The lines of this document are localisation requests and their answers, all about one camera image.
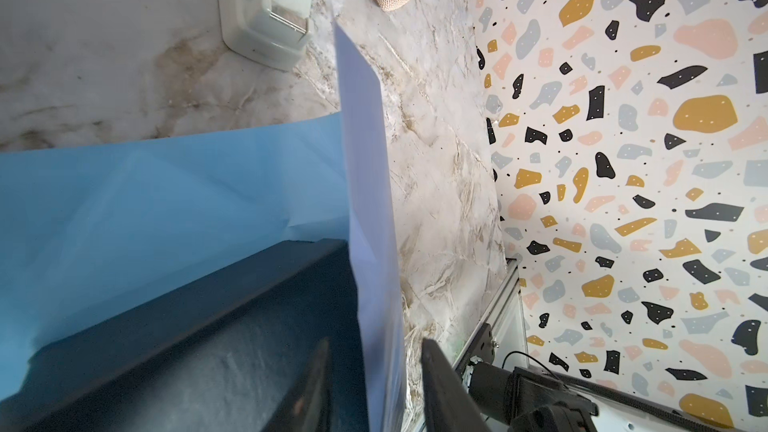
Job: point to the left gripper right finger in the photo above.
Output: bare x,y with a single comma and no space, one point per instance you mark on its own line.
447,406

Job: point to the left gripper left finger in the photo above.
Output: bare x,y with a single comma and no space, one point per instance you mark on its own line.
307,407

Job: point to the dark navy gift box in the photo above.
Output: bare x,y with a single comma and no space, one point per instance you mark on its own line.
217,354

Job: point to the blue wrapping paper sheet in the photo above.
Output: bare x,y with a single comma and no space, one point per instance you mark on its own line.
90,233

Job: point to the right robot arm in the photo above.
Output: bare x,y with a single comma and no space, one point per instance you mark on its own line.
535,400

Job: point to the white tape dispenser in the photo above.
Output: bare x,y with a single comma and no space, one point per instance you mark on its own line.
274,33

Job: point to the aluminium mounting rail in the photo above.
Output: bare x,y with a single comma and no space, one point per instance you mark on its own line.
500,336

